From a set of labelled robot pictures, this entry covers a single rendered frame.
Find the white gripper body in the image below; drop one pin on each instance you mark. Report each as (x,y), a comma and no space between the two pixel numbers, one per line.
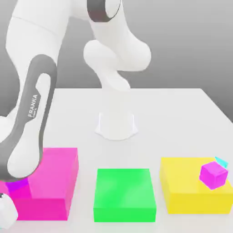
(7,211)

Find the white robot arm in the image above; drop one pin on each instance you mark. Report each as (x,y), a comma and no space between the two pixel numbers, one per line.
(36,45)

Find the small purple cube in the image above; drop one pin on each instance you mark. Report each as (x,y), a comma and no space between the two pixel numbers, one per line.
(17,184)

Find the small magenta cube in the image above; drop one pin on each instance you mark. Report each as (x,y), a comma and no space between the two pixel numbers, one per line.
(213,175)

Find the small cyan cube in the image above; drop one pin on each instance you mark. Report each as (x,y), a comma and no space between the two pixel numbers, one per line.
(222,162)

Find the large pink box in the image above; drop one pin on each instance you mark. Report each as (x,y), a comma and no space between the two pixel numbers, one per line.
(52,182)

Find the large green box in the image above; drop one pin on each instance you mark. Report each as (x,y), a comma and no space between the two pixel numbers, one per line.
(123,193)

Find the large yellow box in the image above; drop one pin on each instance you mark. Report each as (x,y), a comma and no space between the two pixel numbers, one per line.
(182,182)

